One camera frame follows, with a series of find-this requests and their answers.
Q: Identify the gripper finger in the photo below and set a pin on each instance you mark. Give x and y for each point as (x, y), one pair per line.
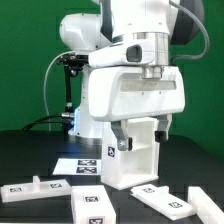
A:
(120, 130)
(162, 131)

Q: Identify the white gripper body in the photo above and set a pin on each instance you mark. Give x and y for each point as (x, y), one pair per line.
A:
(120, 93)

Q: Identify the white cabinet body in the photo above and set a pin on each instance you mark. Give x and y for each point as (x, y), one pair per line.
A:
(124, 169)

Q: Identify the white door panel with knob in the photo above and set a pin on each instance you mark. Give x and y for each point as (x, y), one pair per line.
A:
(163, 202)

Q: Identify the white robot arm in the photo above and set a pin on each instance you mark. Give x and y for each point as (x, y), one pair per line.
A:
(162, 22)

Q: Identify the white cabinet top block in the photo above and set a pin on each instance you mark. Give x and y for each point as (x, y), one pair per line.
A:
(91, 205)

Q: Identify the white marker sheet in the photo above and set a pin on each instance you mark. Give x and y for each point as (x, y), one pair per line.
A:
(65, 166)

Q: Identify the white bar piece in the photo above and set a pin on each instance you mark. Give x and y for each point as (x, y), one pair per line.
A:
(206, 209)

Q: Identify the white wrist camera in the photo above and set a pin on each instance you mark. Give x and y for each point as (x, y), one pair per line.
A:
(124, 53)

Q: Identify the black camera stand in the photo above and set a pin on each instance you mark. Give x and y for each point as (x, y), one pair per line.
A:
(68, 96)

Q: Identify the black camera on stand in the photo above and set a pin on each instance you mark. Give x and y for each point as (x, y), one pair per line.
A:
(73, 60)

